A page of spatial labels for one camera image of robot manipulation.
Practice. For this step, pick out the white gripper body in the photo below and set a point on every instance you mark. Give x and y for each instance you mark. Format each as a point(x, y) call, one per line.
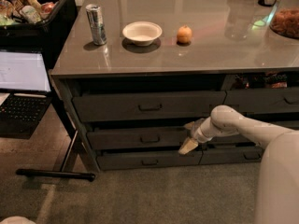
point(196, 131)

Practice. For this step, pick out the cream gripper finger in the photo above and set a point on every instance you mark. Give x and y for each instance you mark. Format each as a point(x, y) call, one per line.
point(193, 125)
point(188, 145)

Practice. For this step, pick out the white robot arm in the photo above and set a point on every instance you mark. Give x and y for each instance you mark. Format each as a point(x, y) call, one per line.
point(277, 197)

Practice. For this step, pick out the snack bags in drawer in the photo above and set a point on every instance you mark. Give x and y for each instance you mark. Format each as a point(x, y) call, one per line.
point(270, 80)

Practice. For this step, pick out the grey drawer cabinet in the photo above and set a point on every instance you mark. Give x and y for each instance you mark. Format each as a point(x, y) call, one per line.
point(229, 37)

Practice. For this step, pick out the open black laptop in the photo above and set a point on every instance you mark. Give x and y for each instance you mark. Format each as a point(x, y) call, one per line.
point(25, 92)

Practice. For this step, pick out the orange fruit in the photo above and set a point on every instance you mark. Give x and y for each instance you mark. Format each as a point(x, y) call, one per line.
point(184, 34)

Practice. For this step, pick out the white paper bowl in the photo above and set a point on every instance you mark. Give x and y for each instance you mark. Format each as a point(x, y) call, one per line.
point(142, 33)

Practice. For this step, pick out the glass jar of snacks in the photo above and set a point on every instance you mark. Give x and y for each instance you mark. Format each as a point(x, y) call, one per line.
point(285, 21)

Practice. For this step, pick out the silver drink can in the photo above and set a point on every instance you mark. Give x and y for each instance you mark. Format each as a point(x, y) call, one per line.
point(96, 21)

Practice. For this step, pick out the white object bottom corner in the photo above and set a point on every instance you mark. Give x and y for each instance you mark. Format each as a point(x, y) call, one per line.
point(17, 220)

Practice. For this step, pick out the black bin of snacks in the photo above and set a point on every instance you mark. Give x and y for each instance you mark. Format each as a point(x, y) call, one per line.
point(41, 24)

